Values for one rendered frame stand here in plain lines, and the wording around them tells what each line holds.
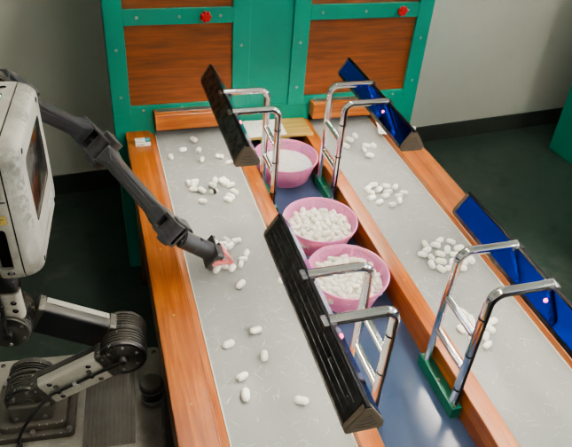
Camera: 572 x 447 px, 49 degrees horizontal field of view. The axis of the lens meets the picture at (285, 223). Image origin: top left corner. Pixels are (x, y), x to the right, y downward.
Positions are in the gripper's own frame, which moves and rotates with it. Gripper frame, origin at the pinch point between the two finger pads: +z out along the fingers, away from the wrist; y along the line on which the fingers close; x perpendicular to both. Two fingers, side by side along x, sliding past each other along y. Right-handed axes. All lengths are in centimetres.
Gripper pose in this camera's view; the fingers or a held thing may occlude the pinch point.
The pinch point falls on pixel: (231, 262)
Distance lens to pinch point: 200.8
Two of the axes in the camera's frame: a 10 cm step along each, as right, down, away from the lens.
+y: -2.9, -6.0, 7.4
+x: -6.5, 7.0, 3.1
